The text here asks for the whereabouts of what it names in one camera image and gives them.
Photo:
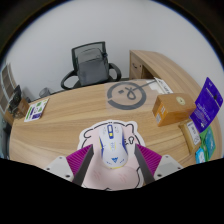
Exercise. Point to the grey backpack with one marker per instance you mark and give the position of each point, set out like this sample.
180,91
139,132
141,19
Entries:
93,68

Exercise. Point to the wooden shelf unit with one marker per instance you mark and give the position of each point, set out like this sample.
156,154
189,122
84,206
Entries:
6,83

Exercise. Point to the purple card package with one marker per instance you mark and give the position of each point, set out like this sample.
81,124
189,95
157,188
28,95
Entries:
206,106

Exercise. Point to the plain tan cardboard box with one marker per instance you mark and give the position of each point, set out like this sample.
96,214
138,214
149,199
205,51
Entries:
173,106

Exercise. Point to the flat tan labelled box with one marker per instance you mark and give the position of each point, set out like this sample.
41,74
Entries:
190,135

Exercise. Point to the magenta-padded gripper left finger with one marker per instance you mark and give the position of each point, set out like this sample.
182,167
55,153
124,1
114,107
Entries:
78,159

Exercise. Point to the teal green package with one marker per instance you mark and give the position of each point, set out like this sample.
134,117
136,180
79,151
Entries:
207,145

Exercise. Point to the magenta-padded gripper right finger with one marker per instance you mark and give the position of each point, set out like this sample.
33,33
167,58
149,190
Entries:
150,159

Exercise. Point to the white blue yellow computer mouse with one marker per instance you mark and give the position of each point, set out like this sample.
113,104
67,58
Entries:
111,146

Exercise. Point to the black box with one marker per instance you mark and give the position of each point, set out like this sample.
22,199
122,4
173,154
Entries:
15,96

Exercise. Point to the white green sticker sheet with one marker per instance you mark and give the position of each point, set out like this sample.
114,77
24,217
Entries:
36,110

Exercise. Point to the pink pig-shaped mouse pad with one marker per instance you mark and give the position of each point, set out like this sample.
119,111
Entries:
88,135

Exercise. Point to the black mesh office chair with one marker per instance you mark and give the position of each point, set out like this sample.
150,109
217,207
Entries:
75,55

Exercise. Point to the wooden side desk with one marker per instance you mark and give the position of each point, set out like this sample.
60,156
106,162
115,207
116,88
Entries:
150,61

